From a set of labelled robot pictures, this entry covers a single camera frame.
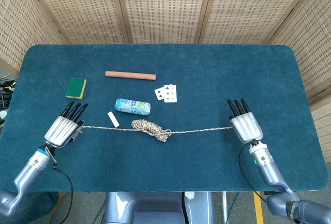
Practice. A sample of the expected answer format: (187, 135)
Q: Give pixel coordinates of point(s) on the white chalk block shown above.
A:
(113, 119)

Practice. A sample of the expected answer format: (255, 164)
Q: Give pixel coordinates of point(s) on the woven bamboo screen panel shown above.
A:
(77, 6)
(163, 6)
(253, 6)
(20, 27)
(315, 53)

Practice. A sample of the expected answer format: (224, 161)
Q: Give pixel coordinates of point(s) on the small clubs playing card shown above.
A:
(158, 92)

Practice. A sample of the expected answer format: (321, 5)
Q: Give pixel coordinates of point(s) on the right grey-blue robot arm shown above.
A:
(269, 172)

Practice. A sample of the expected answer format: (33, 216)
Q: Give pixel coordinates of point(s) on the six of clubs card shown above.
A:
(170, 96)

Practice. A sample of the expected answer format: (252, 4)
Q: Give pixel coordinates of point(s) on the blue carpet table mat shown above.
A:
(207, 162)

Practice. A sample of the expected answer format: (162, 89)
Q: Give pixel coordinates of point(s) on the brown wooden stick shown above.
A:
(129, 75)

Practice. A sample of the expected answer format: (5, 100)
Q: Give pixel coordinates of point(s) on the green yellow sponge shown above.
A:
(75, 87)

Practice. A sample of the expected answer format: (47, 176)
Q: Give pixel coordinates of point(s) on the grey-blue robot torso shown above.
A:
(155, 206)

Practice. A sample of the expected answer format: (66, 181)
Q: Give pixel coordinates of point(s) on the yellow floor tape strip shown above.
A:
(258, 208)

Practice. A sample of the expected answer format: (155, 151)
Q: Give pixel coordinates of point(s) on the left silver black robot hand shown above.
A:
(62, 131)

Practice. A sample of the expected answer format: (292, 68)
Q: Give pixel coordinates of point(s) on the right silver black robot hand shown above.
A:
(247, 128)

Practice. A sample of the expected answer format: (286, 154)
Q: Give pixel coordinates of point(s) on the blue printed drink can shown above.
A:
(132, 106)

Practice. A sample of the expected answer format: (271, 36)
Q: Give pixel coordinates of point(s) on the teal cloth bundle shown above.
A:
(44, 204)

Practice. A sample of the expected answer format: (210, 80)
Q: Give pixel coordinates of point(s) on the metal table leg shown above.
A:
(225, 206)

